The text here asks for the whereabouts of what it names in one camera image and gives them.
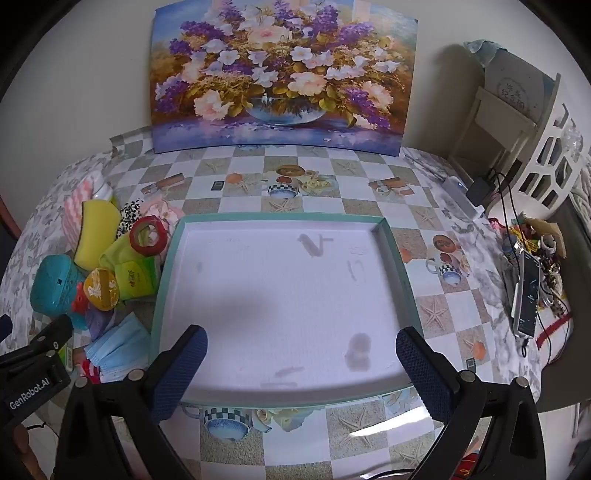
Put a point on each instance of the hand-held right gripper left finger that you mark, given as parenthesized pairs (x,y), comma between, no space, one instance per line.
(184,369)

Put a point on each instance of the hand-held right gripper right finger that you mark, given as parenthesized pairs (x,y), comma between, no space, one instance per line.
(422,374)

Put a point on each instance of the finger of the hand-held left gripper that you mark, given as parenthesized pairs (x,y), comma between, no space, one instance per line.
(48,339)
(4,327)

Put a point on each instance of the purple cloth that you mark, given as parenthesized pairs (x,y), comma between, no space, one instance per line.
(99,323)

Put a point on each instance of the blue face mask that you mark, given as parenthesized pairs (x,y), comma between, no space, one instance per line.
(120,346)

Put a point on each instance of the teal tray with white inside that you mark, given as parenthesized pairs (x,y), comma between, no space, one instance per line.
(277,300)

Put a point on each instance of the yellow sponge with green backing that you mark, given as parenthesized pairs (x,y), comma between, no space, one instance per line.
(94,230)

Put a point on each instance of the red tape roll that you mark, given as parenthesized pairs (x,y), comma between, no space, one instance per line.
(162,233)

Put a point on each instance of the leopard print scrunchie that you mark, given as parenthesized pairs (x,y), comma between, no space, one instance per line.
(129,214)

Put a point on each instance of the pink floral cloth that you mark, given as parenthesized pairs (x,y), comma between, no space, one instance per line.
(164,210)

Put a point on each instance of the teal plastic basket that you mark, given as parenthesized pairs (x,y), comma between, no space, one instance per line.
(51,286)

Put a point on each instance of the grey floral bedsheet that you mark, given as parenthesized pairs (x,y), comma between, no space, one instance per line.
(27,240)

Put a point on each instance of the large green tissue pack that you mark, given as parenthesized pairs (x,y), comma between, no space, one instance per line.
(136,279)

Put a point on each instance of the green cloth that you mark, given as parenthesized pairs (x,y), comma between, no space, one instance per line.
(115,251)

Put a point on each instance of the smartphone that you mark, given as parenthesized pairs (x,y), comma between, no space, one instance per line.
(528,295)

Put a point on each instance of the pink striped fuzzy cloth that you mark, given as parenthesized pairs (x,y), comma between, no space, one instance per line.
(76,207)

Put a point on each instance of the white jar with green label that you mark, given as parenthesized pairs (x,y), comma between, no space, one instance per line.
(102,190)

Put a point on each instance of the pile of small trinkets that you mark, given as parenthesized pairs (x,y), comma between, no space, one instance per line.
(545,240)

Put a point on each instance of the white power strip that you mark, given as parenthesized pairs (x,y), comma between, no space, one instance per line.
(457,187)

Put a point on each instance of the black power adapter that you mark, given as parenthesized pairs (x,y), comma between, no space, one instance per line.
(480,190)

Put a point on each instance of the checkered printed tablecloth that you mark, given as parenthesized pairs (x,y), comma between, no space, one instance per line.
(346,194)

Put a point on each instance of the white lattice furniture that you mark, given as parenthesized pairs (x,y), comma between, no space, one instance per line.
(549,152)

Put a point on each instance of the flower painting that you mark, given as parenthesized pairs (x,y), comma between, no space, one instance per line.
(277,69)

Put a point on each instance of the teal cloth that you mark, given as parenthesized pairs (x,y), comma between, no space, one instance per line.
(480,50)

